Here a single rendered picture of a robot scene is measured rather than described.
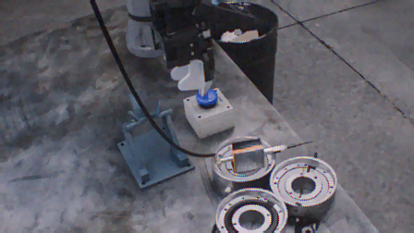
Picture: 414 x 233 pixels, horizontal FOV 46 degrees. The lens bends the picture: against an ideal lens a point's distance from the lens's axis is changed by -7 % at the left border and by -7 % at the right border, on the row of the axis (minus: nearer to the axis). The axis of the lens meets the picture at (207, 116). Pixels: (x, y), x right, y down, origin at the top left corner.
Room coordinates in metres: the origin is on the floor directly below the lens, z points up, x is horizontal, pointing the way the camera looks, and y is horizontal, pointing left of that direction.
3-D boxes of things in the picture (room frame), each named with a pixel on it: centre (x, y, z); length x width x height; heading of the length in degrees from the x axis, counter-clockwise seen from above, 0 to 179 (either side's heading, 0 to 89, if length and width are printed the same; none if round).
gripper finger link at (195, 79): (0.72, 0.01, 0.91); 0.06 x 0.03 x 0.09; 108
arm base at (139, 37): (1.07, 0.09, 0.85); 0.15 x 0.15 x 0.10
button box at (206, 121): (0.75, 0.00, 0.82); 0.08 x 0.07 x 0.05; 18
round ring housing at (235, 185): (0.60, -0.05, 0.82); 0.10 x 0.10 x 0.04
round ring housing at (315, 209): (0.53, -0.14, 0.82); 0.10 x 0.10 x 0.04
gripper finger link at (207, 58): (0.72, -0.01, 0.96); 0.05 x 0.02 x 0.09; 18
